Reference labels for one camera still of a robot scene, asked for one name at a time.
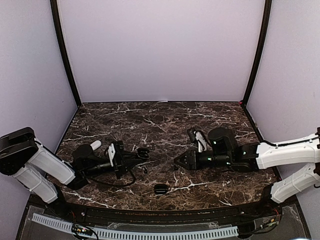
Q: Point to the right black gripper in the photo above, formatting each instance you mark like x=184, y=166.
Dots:
x=191, y=162

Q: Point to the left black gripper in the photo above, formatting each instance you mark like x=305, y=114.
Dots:
x=128, y=162

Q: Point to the white earbud charging case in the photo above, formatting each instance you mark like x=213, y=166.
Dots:
x=95, y=145

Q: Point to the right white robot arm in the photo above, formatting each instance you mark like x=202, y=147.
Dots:
x=302, y=150

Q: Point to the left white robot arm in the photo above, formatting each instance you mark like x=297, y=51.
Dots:
x=26, y=159

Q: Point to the black closed charging case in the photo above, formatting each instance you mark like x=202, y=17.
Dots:
x=160, y=189

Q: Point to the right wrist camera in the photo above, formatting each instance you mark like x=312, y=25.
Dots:
x=201, y=142

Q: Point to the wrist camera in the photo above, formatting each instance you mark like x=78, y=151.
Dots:
x=201, y=142
x=111, y=154

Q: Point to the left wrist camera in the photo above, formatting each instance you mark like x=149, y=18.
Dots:
x=111, y=154

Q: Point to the white slotted cable duct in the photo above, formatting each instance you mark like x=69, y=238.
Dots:
x=108, y=234

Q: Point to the black front frame rail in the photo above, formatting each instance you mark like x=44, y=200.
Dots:
x=284, y=222

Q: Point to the right black frame post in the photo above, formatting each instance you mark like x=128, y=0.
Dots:
x=259, y=52

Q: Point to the black frame post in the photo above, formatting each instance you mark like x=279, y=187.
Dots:
x=63, y=51
x=259, y=52

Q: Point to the left black frame post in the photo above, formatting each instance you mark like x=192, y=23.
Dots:
x=63, y=51

